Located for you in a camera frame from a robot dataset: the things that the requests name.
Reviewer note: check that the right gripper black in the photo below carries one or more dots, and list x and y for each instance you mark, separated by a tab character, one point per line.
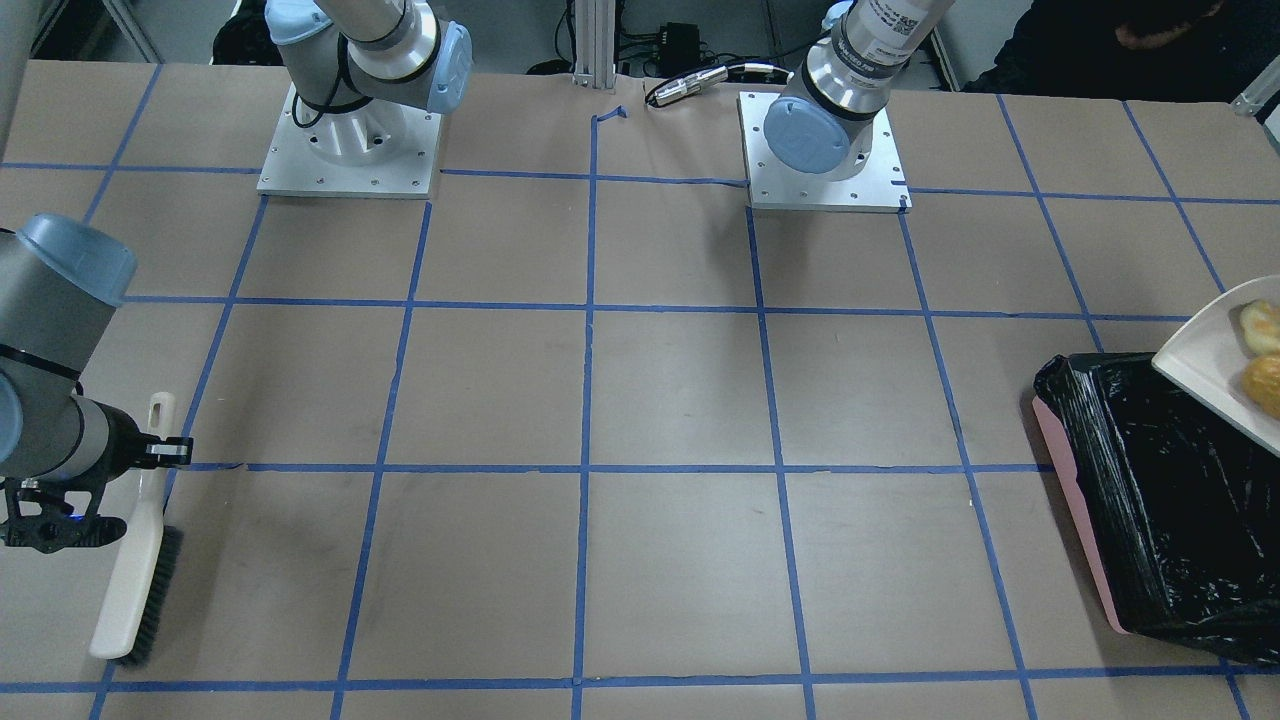
124	439

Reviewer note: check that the beige hand brush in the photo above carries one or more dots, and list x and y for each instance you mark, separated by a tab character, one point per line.
144	566

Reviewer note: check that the beige plastic dustpan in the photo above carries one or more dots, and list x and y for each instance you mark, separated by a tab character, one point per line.
1207	356

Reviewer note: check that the toy croissant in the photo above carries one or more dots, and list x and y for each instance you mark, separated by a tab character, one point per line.
1259	325

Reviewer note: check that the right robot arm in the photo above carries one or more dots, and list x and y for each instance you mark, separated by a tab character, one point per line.
356	66

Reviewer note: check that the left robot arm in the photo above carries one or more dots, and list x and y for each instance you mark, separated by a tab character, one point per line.
845	79

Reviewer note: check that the pink bin with black bag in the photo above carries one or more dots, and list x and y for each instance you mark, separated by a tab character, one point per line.
1175	509

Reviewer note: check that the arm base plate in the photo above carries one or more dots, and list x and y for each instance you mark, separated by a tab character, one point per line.
381	151
869	179

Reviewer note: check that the aluminium frame post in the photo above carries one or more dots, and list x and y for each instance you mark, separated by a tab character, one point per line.
595	37

